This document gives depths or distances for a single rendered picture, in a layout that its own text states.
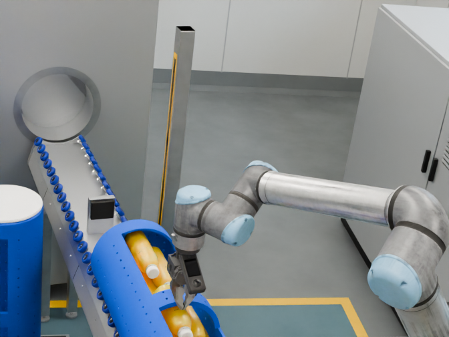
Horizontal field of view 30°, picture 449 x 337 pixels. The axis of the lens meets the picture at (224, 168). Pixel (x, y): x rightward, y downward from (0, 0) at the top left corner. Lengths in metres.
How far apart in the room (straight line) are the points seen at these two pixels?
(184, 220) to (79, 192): 1.40
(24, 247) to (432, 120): 2.10
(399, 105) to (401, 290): 2.94
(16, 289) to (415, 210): 1.91
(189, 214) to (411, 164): 2.40
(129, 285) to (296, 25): 5.02
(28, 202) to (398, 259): 1.84
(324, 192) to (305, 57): 5.47
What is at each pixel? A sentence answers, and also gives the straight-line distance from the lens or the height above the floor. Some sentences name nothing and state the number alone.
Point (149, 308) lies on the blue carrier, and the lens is 2.45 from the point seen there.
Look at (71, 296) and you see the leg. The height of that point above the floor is 0.14.
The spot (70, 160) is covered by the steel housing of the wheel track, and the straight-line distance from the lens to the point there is 3.84.
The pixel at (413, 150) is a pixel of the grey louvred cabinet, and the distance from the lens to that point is 4.44.
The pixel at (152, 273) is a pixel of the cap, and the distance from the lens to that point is 2.66.
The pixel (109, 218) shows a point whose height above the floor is 0.99.
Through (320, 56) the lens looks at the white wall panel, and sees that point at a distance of 7.49.
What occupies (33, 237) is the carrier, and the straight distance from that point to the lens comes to 3.25.
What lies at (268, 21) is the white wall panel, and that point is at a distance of 7.26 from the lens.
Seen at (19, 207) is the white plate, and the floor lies 1.04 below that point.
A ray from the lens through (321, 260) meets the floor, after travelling 5.08.
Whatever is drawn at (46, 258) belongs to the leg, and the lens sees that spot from 4.14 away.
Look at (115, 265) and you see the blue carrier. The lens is 2.66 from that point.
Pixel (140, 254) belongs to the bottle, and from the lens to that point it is 2.70.
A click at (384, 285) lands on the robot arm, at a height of 1.71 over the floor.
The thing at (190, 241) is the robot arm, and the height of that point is 1.47.
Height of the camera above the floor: 2.67
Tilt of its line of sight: 27 degrees down
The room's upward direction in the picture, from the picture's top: 7 degrees clockwise
